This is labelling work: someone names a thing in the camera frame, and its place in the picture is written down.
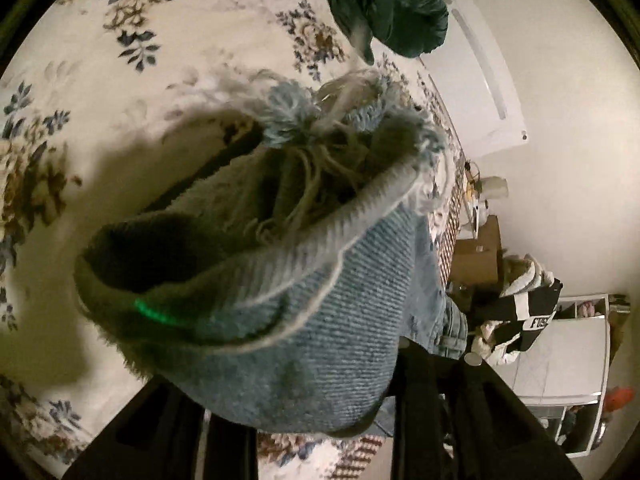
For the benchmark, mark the red object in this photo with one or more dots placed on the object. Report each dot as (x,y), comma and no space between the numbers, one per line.
(618,399)

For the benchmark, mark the black and white jacket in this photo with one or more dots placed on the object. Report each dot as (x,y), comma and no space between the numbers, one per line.
(520,310)

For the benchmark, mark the floral bed sheet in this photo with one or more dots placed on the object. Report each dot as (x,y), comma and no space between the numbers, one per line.
(100,110)

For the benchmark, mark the white door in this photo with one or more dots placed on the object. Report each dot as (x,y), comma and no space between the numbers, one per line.
(475,90)

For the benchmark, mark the white cup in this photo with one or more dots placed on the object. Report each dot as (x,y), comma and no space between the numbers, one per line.
(495,188)

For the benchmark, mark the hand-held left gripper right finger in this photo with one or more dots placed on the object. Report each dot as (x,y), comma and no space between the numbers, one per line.
(450,425)

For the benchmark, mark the dark green fuzzy blanket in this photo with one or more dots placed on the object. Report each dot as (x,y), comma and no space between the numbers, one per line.
(390,5)

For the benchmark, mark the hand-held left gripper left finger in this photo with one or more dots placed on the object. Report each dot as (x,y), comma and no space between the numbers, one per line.
(165,440)

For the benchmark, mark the brown cardboard box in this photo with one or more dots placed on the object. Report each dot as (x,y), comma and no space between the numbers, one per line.
(477,255)

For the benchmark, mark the blue denim pants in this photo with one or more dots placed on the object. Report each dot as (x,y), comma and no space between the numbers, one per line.
(280,280)

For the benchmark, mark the white cabinet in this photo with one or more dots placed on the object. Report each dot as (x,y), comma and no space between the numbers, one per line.
(560,355)

